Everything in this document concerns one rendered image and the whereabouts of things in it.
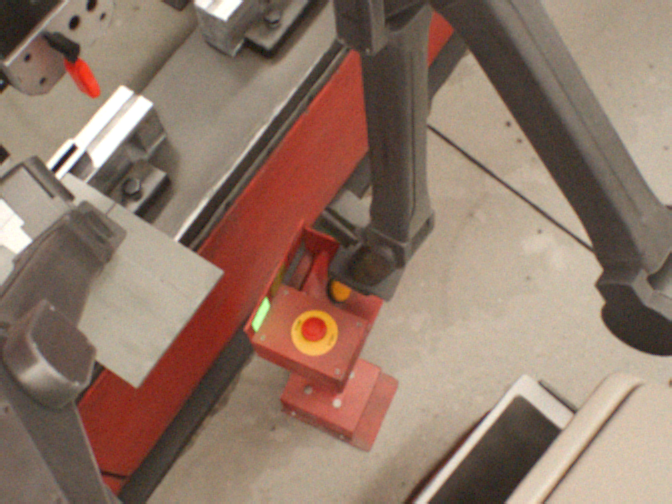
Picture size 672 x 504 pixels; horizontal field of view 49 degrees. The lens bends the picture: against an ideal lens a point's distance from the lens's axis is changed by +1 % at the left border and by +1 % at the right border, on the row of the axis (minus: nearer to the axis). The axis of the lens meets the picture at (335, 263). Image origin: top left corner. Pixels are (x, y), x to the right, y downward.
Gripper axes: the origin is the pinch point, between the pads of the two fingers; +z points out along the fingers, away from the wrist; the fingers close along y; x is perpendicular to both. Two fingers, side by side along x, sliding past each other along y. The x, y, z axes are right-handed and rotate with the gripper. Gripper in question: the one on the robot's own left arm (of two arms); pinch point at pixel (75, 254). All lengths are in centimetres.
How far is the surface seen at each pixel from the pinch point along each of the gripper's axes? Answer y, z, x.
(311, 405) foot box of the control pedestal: -9, 68, 63
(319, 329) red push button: -13.0, 5.2, 34.4
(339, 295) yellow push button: -21.3, 13.6, 36.6
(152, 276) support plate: -3.2, -3.3, 9.1
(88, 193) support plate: -7.7, 3.5, -3.8
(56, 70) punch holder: -14.1, -12.7, -14.1
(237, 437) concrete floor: 7, 84, 58
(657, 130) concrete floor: -133, 63, 102
